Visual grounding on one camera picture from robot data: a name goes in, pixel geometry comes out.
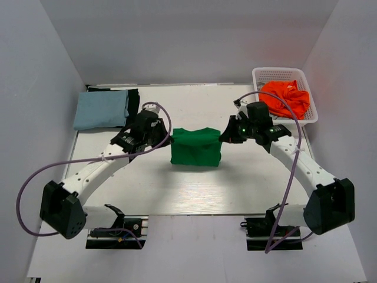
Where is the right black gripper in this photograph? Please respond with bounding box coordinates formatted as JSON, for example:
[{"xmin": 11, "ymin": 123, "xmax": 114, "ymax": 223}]
[{"xmin": 220, "ymin": 115, "xmax": 258, "ymax": 144}]

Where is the green t shirt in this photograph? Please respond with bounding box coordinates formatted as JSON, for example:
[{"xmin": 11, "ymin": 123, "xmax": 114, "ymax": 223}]
[{"xmin": 170, "ymin": 127, "xmax": 222, "ymax": 167}]

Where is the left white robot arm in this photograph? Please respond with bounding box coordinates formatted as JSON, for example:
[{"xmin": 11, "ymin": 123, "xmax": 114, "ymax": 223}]
[{"xmin": 40, "ymin": 108, "xmax": 172, "ymax": 239}]

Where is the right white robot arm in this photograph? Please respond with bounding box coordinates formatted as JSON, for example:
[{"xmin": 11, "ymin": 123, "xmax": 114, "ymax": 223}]
[{"xmin": 219, "ymin": 100, "xmax": 355, "ymax": 235}]

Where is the folded black t shirt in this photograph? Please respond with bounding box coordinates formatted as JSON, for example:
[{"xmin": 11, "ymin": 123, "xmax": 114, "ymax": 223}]
[{"xmin": 87, "ymin": 86, "xmax": 140, "ymax": 127}]

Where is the grey garment in basket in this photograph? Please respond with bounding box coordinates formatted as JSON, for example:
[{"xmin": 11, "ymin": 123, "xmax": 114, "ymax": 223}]
[{"xmin": 269, "ymin": 113, "xmax": 286, "ymax": 121}]

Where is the white plastic basket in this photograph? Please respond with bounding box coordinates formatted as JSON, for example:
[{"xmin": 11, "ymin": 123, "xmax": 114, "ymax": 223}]
[{"xmin": 252, "ymin": 67, "xmax": 318, "ymax": 126}]

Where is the folded light blue t shirt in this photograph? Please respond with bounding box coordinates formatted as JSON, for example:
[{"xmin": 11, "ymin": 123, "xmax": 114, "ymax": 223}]
[{"xmin": 74, "ymin": 90, "xmax": 128, "ymax": 131}]

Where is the orange t shirt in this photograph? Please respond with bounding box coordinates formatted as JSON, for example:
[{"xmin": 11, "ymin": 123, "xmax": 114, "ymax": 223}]
[{"xmin": 259, "ymin": 81, "xmax": 310, "ymax": 120}]

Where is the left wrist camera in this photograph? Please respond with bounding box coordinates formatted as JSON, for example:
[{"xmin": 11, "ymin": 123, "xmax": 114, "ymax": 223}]
[{"xmin": 142, "ymin": 103, "xmax": 161, "ymax": 116}]

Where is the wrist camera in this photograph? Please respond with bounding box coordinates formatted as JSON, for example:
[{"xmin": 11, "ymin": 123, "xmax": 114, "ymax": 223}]
[
  {"xmin": 142, "ymin": 103, "xmax": 161, "ymax": 116},
  {"xmin": 233, "ymin": 99, "xmax": 249, "ymax": 120}
]

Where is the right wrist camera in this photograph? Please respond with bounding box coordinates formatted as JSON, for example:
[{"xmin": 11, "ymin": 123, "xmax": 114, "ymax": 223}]
[{"xmin": 233, "ymin": 99, "xmax": 249, "ymax": 120}]

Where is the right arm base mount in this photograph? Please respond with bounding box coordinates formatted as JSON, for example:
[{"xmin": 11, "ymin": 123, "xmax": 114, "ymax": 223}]
[{"xmin": 240, "ymin": 203, "xmax": 303, "ymax": 251}]

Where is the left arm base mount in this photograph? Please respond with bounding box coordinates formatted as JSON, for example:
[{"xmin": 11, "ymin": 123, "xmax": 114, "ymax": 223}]
[{"xmin": 85, "ymin": 216, "xmax": 148, "ymax": 250}]

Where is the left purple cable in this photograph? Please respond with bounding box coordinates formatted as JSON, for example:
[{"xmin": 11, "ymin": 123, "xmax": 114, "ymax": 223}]
[{"xmin": 16, "ymin": 101, "xmax": 173, "ymax": 248}]

